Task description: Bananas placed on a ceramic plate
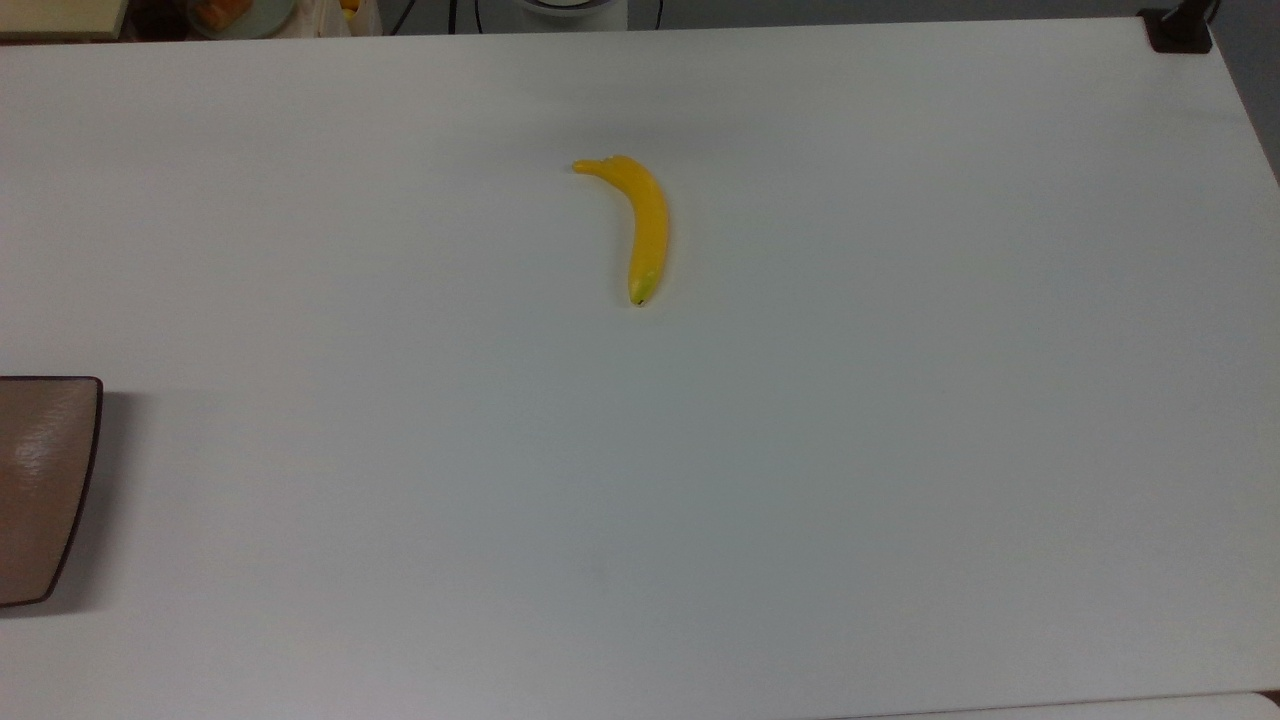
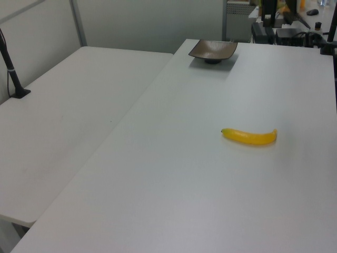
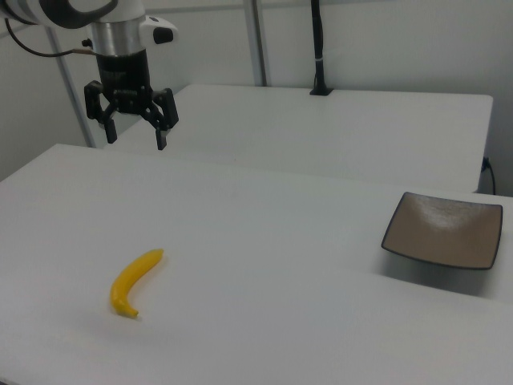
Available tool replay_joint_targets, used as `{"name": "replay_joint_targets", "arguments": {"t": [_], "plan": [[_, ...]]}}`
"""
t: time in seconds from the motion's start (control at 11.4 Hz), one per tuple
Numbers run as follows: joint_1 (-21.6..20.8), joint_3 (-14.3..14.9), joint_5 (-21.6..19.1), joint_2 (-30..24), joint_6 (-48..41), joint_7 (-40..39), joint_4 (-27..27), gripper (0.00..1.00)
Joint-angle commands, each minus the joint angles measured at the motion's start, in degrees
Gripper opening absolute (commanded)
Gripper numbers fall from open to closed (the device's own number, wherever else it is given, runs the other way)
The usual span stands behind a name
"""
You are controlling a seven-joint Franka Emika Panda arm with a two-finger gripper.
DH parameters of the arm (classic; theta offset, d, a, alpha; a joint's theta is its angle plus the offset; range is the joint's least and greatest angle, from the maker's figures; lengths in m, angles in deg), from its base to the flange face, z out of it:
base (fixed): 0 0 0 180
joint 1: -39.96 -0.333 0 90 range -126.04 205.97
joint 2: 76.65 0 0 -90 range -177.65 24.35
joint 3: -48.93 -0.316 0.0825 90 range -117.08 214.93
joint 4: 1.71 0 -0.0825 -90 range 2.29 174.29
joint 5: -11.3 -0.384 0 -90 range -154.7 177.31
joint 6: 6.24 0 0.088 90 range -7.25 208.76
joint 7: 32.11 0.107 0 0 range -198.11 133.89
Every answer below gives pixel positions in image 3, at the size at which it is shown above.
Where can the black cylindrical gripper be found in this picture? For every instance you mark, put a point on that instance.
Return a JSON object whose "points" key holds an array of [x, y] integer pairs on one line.
{"points": [[124, 76]]}

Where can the yellow banana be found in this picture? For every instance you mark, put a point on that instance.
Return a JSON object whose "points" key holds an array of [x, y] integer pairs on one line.
{"points": [[127, 280]]}

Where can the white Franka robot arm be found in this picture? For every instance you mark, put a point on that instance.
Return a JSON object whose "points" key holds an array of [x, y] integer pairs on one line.
{"points": [[44, 10]]}

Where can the black table clamp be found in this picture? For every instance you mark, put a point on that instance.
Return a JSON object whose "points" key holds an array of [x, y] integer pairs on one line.
{"points": [[319, 48]]}

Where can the aluminium frame post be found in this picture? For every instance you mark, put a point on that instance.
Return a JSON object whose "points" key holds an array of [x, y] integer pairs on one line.
{"points": [[256, 40]]}

